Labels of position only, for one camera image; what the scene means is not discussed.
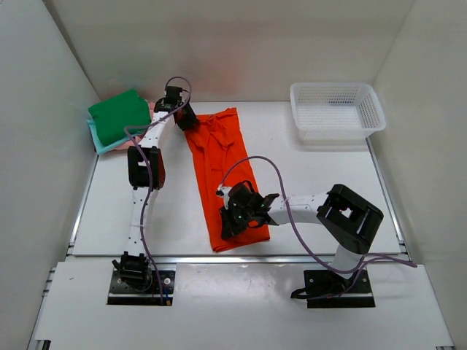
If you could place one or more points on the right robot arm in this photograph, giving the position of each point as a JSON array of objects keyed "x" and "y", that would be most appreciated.
[{"x": 349, "y": 218}]

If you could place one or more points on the white plastic mesh basket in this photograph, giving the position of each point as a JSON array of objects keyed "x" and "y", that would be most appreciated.
[{"x": 335, "y": 112}]

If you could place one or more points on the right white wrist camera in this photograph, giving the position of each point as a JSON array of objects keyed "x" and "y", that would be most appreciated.
[{"x": 223, "y": 192}]

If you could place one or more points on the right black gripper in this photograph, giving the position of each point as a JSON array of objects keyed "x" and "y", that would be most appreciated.
[{"x": 229, "y": 230}]

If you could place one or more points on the aluminium rail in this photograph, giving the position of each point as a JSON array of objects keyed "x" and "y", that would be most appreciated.
[{"x": 210, "y": 259}]

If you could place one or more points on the pink folded t-shirt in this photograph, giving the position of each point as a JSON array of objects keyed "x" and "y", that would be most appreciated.
[{"x": 126, "y": 143}]

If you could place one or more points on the green folded t-shirt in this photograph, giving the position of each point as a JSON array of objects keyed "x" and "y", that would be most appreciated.
[{"x": 112, "y": 115}]

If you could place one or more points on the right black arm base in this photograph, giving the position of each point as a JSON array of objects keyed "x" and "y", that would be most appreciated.
[{"x": 326, "y": 289}]

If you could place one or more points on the orange t-shirt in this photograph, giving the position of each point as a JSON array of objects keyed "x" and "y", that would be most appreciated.
[{"x": 216, "y": 145}]

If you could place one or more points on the teal folded t-shirt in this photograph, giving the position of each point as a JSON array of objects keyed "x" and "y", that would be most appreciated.
[{"x": 100, "y": 148}]

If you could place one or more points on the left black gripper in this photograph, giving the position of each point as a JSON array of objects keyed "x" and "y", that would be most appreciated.
[{"x": 192, "y": 121}]

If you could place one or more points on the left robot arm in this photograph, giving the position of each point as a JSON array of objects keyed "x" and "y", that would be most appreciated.
[{"x": 146, "y": 171}]

